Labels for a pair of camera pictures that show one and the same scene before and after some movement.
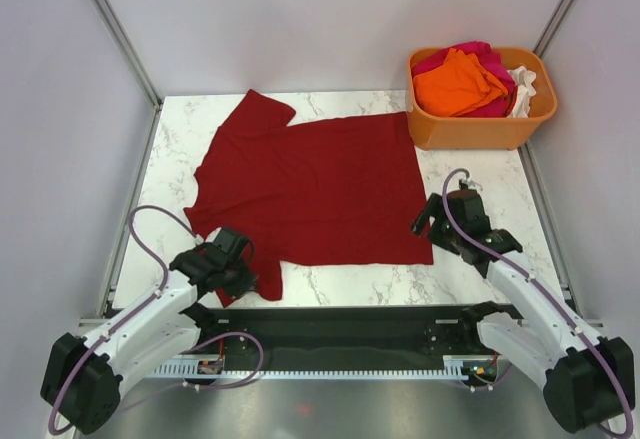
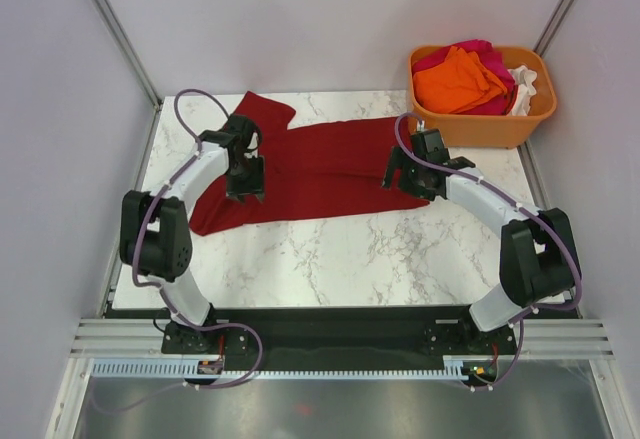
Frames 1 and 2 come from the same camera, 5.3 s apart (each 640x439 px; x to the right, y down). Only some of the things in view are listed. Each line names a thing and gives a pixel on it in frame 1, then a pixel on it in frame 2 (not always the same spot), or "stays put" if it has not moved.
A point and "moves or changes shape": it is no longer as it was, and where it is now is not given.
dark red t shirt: (337, 191) moves or changes shape
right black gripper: (433, 207) to (398, 159)
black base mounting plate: (347, 333) stays put
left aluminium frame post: (114, 26) stays put
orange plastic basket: (440, 132) stays put
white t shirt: (525, 91) stays put
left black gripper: (246, 282) to (254, 186)
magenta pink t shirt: (485, 53) stays put
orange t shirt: (458, 86) stays put
